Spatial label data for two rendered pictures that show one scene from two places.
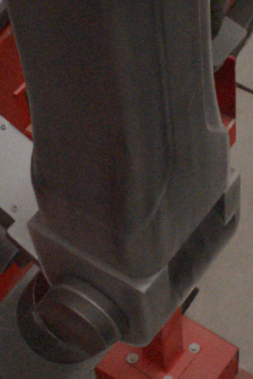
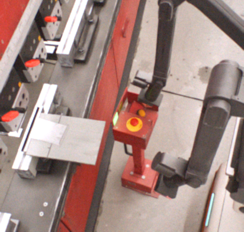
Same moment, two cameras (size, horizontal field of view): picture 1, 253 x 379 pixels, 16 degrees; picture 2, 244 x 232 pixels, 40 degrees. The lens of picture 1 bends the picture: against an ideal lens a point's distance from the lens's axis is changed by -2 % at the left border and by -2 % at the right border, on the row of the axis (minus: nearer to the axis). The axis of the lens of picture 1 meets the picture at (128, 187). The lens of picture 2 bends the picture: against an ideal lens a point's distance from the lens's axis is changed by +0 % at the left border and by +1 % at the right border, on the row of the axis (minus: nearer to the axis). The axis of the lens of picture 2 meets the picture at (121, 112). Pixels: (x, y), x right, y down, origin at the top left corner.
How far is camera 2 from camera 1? 0.64 m
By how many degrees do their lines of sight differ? 11
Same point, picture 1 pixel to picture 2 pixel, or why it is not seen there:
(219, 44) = (158, 100)
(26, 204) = (176, 166)
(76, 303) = (195, 181)
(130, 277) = (204, 176)
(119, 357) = (127, 173)
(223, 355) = not seen: hidden behind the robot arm
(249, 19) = (130, 61)
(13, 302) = (162, 179)
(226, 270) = not seen: hidden behind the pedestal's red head
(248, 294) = (154, 146)
